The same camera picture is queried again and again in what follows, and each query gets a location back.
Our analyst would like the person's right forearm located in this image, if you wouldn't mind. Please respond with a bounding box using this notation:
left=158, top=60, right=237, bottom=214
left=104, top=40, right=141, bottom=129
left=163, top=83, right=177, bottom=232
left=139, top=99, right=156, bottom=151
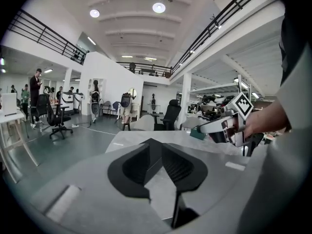
left=263, top=98, right=293, bottom=134

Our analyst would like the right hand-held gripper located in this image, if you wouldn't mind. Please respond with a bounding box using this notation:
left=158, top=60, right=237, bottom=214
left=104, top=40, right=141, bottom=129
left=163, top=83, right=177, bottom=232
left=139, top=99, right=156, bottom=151
left=197, top=93, right=256, bottom=157

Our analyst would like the grey shell chair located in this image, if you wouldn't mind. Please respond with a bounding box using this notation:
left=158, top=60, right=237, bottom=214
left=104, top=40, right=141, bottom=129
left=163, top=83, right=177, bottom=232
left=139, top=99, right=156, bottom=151
left=133, top=114, right=155, bottom=131

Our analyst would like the person's right hand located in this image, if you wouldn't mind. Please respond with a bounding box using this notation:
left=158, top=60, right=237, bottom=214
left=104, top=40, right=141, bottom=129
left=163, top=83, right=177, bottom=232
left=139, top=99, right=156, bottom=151
left=243, top=111, right=267, bottom=140

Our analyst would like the black headrest office chair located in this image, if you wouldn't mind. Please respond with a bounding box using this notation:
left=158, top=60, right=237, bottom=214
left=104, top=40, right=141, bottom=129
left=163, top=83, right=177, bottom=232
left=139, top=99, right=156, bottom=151
left=151, top=99, right=182, bottom=131

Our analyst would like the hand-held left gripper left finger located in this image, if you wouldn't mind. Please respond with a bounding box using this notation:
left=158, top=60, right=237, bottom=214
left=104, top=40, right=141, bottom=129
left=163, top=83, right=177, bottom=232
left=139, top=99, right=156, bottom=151
left=107, top=138, right=163, bottom=200

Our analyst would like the black mesh office chair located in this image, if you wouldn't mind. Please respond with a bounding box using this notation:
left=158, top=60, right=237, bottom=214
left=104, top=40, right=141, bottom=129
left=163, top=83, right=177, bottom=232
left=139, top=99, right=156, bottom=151
left=31, top=94, right=74, bottom=140

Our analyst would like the black balcony railing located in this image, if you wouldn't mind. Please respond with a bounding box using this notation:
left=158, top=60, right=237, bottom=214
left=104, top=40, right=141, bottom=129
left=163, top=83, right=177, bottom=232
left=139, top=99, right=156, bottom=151
left=6, top=8, right=90, bottom=66
left=171, top=0, right=263, bottom=75
left=116, top=61, right=174, bottom=78

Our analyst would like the white box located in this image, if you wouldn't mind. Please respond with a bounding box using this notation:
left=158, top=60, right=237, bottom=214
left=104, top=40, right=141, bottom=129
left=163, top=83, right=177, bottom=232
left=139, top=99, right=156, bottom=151
left=0, top=92, right=18, bottom=116

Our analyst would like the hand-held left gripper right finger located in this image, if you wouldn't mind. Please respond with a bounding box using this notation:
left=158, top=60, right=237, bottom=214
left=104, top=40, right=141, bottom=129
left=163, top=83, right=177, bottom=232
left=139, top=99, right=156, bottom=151
left=161, top=142, right=209, bottom=229

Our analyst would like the white machine black panel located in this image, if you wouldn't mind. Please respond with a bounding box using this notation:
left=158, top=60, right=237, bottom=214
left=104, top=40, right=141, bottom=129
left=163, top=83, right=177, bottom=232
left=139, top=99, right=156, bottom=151
left=59, top=91, right=75, bottom=116

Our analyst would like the dark green box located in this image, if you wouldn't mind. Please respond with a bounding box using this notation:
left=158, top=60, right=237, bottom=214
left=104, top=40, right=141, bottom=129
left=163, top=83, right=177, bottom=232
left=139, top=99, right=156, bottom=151
left=190, top=127, right=208, bottom=141

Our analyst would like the person's grey shirt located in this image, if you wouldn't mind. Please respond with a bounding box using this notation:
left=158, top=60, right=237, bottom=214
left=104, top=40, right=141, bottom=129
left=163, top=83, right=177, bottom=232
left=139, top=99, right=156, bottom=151
left=235, top=44, right=312, bottom=234

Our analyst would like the white desk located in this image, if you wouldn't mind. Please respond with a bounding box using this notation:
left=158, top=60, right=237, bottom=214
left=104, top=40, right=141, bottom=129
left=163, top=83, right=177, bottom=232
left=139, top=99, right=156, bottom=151
left=0, top=110, right=40, bottom=184

